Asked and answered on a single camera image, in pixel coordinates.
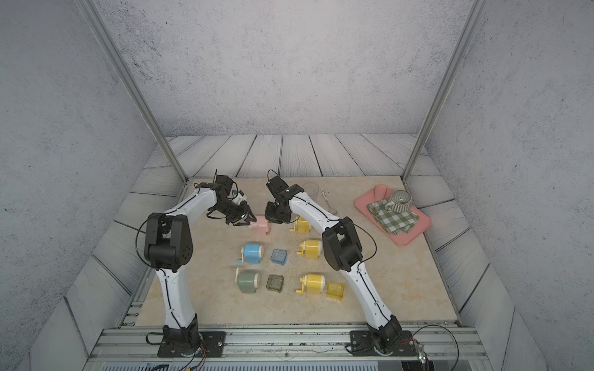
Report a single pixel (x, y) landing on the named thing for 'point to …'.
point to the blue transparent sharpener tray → (279, 256)
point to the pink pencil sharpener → (261, 226)
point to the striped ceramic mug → (401, 202)
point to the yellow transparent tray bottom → (335, 291)
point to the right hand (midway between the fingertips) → (267, 225)
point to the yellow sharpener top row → (301, 226)
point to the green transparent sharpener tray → (274, 283)
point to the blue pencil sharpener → (251, 253)
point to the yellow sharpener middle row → (311, 249)
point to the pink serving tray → (384, 192)
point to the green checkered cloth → (394, 222)
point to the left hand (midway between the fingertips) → (257, 220)
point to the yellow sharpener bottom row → (312, 284)
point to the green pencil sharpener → (247, 281)
